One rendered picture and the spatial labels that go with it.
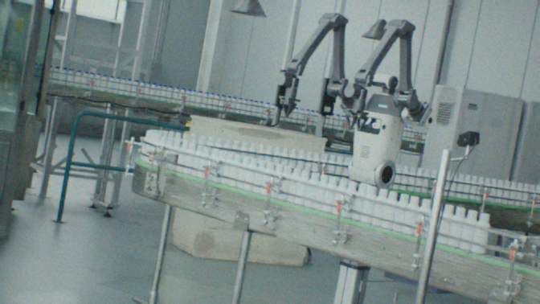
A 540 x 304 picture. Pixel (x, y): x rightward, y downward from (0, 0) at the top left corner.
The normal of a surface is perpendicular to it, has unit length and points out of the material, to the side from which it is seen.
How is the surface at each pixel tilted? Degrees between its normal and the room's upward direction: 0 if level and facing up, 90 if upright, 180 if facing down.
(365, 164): 90
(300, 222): 90
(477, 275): 90
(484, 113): 90
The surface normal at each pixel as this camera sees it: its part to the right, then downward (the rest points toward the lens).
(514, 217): 0.46, 0.13
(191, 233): -0.87, -0.13
